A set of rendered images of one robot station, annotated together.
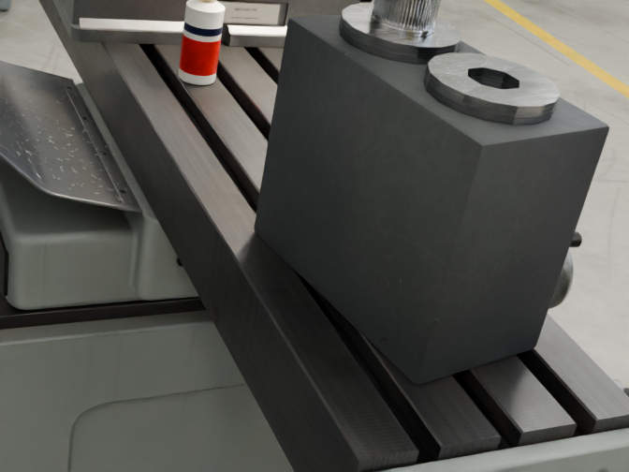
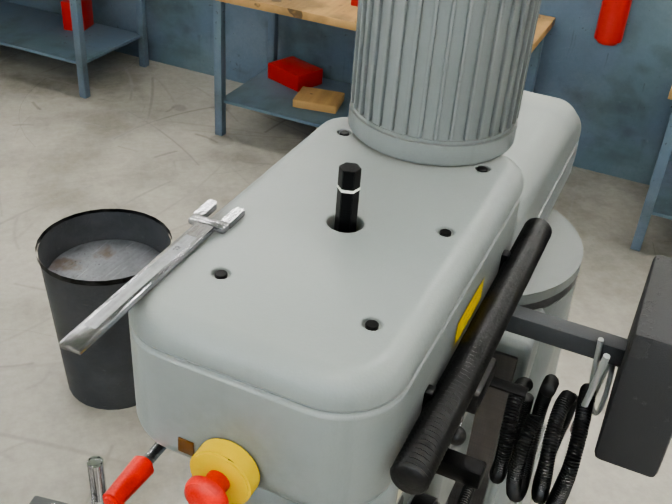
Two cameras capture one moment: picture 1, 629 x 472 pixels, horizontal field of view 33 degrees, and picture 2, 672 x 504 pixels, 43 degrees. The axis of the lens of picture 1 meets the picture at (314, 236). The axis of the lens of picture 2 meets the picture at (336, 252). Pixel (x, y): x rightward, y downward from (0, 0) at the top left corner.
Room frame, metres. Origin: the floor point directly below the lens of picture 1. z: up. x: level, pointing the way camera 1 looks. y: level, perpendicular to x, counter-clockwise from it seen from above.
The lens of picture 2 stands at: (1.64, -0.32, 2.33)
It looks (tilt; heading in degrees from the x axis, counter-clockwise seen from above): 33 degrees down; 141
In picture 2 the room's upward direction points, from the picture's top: 4 degrees clockwise
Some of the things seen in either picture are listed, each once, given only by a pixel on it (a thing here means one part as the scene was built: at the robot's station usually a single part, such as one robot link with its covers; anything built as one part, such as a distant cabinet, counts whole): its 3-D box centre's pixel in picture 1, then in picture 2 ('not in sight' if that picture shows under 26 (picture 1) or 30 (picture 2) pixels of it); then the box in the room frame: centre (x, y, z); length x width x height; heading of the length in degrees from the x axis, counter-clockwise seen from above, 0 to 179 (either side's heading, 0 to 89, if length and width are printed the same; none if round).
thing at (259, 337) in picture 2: not in sight; (346, 280); (1.08, 0.15, 1.81); 0.47 x 0.26 x 0.16; 119
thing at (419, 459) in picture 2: not in sight; (482, 328); (1.20, 0.23, 1.79); 0.45 x 0.04 x 0.04; 119
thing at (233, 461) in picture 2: not in sight; (224, 472); (1.20, -0.07, 1.76); 0.06 x 0.02 x 0.06; 29
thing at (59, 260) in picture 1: (208, 186); not in sight; (1.09, 0.13, 0.83); 0.50 x 0.35 x 0.12; 119
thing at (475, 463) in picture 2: not in sight; (447, 468); (1.20, 0.22, 1.60); 0.08 x 0.02 x 0.04; 29
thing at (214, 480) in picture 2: not in sight; (210, 491); (1.21, -0.09, 1.76); 0.04 x 0.03 x 0.04; 29
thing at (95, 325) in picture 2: not in sight; (158, 268); (1.07, -0.06, 1.89); 0.24 x 0.04 x 0.01; 120
